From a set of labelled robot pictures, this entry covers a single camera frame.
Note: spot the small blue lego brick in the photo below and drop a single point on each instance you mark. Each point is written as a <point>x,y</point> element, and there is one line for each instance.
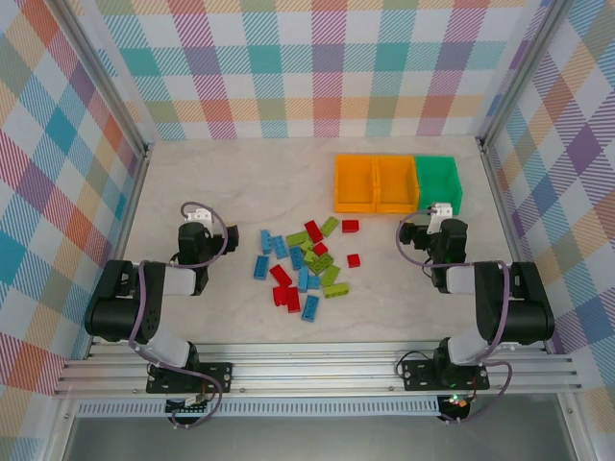
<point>313,282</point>

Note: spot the aluminium frame leg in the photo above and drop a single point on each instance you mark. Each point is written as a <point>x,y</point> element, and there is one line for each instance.
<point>61,432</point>
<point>574,427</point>

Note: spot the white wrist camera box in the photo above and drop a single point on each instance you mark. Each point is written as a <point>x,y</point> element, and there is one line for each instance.
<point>439,216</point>
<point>199,215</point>

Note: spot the small red lego brick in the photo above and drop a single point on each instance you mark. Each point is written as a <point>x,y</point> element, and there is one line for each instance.
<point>350,225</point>
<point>354,260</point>
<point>320,249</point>

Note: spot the green plastic bin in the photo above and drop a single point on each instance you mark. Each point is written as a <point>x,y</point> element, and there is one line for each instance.
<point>437,177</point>

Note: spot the aluminium frame post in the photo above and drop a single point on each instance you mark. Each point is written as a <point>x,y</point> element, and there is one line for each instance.
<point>109,72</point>
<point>523,72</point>

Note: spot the aluminium side rail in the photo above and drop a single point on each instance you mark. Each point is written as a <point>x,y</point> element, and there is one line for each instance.
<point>130,211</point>
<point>503,211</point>

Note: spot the aluminium mounting rail beam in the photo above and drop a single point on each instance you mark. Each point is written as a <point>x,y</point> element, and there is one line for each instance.
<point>312,370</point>

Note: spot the small electronics board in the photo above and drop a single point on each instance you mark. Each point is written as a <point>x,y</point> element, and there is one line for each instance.
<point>455,401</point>

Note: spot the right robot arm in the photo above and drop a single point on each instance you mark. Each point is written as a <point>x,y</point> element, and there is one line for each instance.
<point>521,312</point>

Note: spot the small green lego brick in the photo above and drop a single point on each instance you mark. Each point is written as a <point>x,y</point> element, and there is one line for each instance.
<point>307,248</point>
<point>310,260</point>

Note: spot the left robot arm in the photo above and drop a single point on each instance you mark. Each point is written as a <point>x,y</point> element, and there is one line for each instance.
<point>115,312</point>

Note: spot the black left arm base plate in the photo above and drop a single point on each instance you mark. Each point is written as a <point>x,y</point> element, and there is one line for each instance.
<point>218,374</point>

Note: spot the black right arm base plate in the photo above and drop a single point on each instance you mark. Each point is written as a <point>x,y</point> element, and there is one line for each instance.
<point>418,377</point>

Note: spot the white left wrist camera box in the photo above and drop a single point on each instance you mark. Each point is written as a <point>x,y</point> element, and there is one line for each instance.
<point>199,215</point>

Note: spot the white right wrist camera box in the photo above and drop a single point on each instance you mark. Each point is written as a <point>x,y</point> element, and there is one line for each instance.
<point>439,216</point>

